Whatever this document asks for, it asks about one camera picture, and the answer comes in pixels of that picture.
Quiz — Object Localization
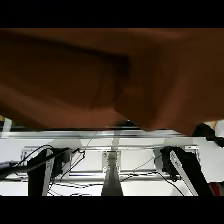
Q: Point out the brown garment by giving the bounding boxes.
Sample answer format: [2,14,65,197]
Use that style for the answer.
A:
[0,28,224,137]

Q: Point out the silver frame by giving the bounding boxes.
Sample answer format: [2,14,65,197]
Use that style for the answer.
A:
[0,117,224,197]

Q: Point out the black cable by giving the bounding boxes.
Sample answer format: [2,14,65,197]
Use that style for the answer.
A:
[48,148,86,197]
[120,155,186,197]

